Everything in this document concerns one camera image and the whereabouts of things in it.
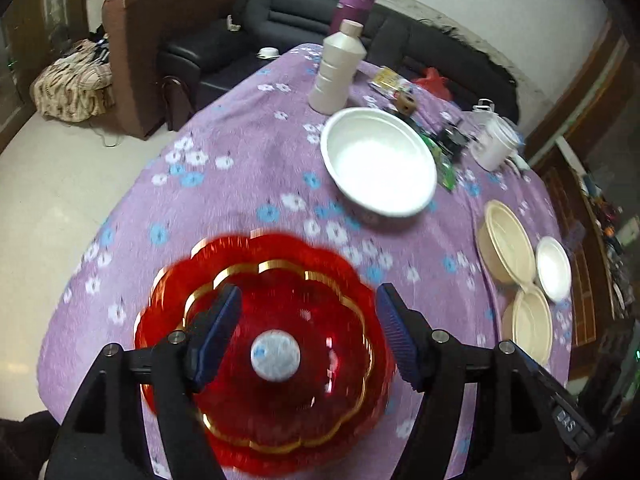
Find cream plastic bowl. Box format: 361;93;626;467
501;285;553;365
476;200;536;286

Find large red wedding plate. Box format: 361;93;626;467
134;232;395;477

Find small red gold-rimmed plate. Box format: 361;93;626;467
183;259;387;454

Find small white foam bowl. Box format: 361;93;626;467
535;236;572;304

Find purple floral tablecloth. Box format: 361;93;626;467
37;44;559;418

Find green snack packets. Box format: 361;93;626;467
421;134;457;193

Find black small container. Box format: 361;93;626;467
436;126;469;164

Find white plastic jar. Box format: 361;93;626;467
471;100;523;172

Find patterned blanket bundle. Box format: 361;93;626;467
29;39;115;124

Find white plastic bottle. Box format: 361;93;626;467
308;20;367;115

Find brown armchair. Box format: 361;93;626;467
102;0;235;139

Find black leather sofa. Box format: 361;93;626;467
157;0;521;130

